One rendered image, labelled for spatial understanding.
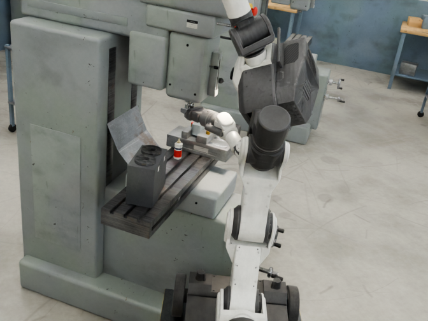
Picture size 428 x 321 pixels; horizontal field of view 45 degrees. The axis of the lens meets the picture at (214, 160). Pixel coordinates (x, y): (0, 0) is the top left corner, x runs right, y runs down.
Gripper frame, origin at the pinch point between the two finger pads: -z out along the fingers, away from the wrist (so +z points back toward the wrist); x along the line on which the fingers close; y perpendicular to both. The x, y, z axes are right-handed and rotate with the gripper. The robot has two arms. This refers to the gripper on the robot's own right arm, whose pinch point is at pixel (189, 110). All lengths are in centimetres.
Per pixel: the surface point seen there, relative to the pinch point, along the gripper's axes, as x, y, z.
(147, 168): 47, 8, 22
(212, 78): -2.0, -19.2, 11.0
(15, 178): -7, 121, -188
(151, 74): 16.9, -18.4, -10.2
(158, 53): 15.8, -28.7, -7.3
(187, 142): -7.4, 21.7, -5.8
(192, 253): 9, 71, 20
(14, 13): -191, 64, -505
